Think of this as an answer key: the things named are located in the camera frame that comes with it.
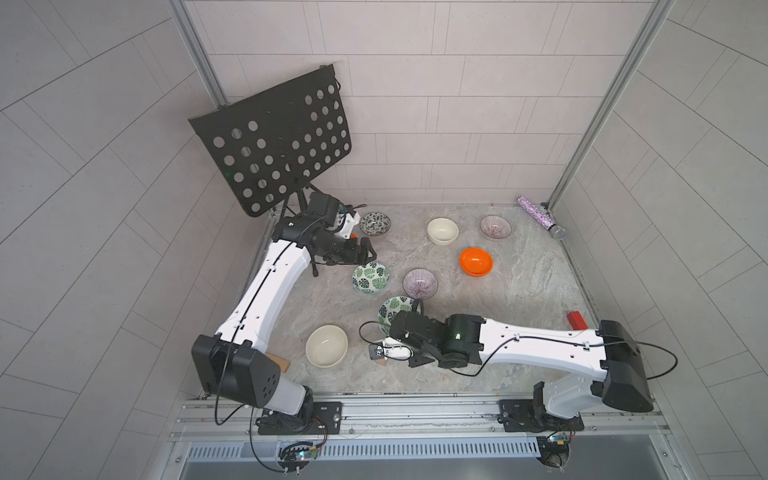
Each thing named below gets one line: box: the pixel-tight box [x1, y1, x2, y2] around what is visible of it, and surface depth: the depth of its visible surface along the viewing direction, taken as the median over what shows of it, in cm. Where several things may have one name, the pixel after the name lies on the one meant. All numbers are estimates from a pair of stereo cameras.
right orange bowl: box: [460, 247, 494, 277], surface depth 98 cm
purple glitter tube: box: [517, 195, 567, 241], surface depth 113 cm
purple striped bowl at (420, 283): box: [402, 267, 439, 300], surface depth 95 cm
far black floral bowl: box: [359, 212, 392, 237], surface depth 111 cm
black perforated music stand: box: [188, 63, 352, 217], surface depth 73 cm
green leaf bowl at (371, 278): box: [351, 262, 390, 295], surface depth 96 cm
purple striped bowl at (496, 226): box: [480, 215, 512, 239], surface depth 110 cm
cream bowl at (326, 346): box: [305, 324, 349, 368], surface depth 81 cm
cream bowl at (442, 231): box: [427, 217, 459, 245], surface depth 107 cm
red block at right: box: [567, 311, 589, 330], surface depth 88 cm
